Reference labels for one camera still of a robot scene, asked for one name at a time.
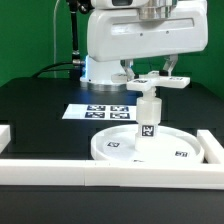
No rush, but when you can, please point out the black vertical hose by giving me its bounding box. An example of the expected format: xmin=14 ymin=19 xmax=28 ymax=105
xmin=66 ymin=0 xmax=96 ymax=60

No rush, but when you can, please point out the white cross-shaped table base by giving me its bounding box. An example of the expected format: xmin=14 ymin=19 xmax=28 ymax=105
xmin=112 ymin=71 xmax=190 ymax=93

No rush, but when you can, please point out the white left fence bar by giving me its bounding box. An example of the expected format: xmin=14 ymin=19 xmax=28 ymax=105
xmin=0 ymin=125 xmax=11 ymax=154

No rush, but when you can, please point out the white right fence bar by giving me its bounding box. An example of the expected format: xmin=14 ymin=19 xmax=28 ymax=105
xmin=197 ymin=130 xmax=224 ymax=165

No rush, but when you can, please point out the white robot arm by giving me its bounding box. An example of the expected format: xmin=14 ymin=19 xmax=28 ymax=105
xmin=80 ymin=0 xmax=208 ymax=91

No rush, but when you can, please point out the white round table top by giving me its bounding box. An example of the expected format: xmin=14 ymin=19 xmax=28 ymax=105
xmin=91 ymin=124 xmax=204 ymax=164

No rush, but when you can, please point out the white front fence bar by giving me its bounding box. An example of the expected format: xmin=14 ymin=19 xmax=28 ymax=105
xmin=0 ymin=159 xmax=224 ymax=190

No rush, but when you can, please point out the black cable bundle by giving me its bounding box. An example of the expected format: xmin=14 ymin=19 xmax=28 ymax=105
xmin=31 ymin=60 xmax=85 ymax=79

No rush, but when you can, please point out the white fence bar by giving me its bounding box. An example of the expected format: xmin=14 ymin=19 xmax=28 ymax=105
xmin=0 ymin=125 xmax=11 ymax=154
xmin=0 ymin=159 xmax=224 ymax=190
xmin=197 ymin=130 xmax=224 ymax=165

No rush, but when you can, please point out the white marker sheet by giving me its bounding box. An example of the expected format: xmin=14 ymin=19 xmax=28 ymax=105
xmin=63 ymin=104 xmax=136 ymax=121

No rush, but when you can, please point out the white thin cable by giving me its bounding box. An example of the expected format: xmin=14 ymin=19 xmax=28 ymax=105
xmin=53 ymin=0 xmax=62 ymax=79

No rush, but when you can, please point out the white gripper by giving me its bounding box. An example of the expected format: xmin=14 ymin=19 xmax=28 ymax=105
xmin=87 ymin=0 xmax=208 ymax=80

